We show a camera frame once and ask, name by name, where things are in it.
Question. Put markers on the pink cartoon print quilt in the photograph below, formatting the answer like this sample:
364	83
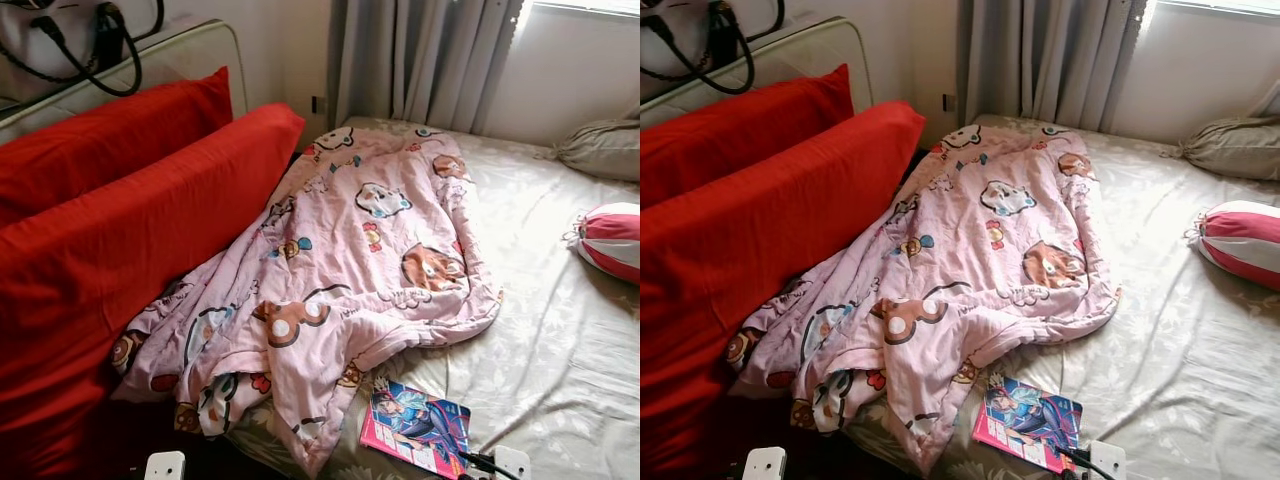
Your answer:
350	250
970	250

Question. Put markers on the colourful comic book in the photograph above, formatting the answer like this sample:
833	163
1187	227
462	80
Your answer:
1025	420
415	425

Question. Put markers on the red white blue bolster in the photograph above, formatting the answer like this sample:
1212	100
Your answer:
615	245
1240	245

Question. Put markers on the beige leaf print pillow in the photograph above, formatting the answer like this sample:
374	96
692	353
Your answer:
605	150
1235	148

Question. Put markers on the large red cushion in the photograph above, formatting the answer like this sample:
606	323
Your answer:
760	260
120	260
100	140
730	130

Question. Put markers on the bright window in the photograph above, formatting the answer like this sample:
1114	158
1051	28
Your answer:
590	5
1220	5

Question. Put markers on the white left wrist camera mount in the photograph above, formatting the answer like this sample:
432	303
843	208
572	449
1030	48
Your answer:
164	467
764	465

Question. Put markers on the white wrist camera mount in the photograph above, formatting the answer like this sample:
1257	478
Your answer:
764	465
164	467
1108	462
512	465

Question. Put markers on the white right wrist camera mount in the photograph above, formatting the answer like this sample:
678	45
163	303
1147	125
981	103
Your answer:
512	465
1108	462

